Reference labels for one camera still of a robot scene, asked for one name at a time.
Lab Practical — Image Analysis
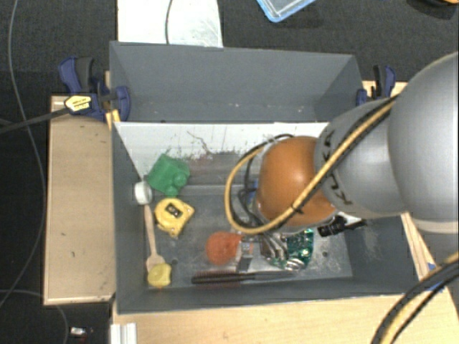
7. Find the orange fuzzy ball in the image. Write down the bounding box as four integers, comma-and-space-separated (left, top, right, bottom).
204, 231, 242, 266

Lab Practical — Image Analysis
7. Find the yellow tape measure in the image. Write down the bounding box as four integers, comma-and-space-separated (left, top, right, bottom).
153, 197, 196, 239

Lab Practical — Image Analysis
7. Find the yellow toy lemon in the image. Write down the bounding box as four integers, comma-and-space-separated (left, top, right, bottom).
146, 262, 173, 289

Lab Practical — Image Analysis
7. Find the small wooden spoon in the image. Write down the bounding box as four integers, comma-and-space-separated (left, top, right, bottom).
143, 204, 166, 272

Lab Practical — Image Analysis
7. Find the green toy block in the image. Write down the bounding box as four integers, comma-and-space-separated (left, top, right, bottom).
146, 153, 191, 198

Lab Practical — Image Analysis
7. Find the white round cap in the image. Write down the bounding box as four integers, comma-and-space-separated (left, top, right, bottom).
134, 181, 154, 206

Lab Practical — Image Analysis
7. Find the grey metal bin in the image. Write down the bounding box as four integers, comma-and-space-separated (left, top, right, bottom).
108, 40, 420, 315

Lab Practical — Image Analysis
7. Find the black cylinder on white bracket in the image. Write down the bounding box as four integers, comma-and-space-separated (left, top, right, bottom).
316, 214, 367, 238

